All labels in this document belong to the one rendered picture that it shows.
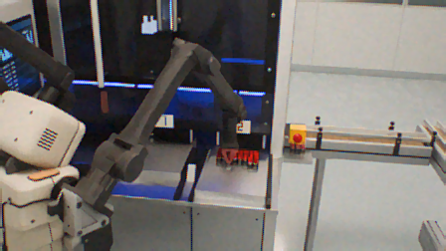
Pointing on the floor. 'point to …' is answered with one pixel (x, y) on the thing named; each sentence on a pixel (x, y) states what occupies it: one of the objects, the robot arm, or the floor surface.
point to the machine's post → (280, 104)
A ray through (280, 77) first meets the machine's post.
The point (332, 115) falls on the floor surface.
